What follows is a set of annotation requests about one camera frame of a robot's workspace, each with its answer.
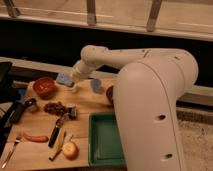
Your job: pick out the silver fork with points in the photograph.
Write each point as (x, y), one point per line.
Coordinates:
(16, 142)

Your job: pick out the black handled knife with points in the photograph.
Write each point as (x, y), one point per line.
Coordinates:
(55, 131)

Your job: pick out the small dark metal clip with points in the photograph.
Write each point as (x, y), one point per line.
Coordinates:
(72, 113)

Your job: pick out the red yellow apple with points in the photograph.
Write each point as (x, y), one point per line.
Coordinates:
(70, 150)

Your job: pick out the bunch of dark grapes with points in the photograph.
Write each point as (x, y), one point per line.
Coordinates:
(56, 108)

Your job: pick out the black chair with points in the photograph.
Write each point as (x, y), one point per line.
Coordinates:
(7, 94)

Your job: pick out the green plastic tray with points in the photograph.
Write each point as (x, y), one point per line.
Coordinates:
(104, 145)

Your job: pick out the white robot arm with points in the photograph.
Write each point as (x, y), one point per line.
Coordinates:
(146, 89)

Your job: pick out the blue plastic cup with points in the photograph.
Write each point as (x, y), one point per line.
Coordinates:
(96, 85)

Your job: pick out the orange carrot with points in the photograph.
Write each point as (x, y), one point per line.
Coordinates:
(38, 139)

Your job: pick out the yellow banana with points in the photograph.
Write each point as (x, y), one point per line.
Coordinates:
(58, 145)

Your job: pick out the white paper cup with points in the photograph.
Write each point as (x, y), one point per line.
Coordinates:
(73, 88)

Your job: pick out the blue sponge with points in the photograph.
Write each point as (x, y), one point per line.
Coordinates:
(64, 79)

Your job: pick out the dark purple bowl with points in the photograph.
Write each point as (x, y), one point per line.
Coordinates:
(109, 94)

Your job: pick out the red bowl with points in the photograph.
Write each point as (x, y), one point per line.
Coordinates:
(44, 87)

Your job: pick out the wooden board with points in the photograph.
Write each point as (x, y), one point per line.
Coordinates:
(31, 156)

